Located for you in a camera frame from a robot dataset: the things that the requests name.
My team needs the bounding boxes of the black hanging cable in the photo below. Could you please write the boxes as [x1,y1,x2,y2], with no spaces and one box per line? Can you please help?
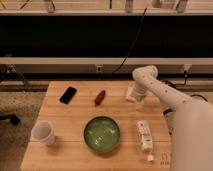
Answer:
[111,7,148,74]

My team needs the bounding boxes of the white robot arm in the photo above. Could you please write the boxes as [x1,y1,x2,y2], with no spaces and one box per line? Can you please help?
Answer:
[130,65,213,171]

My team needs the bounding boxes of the black smartphone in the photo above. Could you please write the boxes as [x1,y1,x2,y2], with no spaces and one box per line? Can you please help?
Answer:
[59,87,77,104]

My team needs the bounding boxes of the green ceramic bowl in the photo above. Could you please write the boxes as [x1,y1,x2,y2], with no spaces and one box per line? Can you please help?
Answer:
[83,116,121,154]

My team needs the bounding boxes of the white paper cup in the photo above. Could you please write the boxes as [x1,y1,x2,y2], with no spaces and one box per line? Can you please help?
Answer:
[31,121,55,145]

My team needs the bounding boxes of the black chair base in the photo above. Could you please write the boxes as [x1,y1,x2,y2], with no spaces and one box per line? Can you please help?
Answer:
[0,114,20,126]

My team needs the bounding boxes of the white sponge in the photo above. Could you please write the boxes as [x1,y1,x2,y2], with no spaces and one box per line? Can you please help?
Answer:
[125,86,136,102]

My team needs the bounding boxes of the brown sausage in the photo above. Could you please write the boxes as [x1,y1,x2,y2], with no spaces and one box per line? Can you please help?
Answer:
[95,90,106,105]

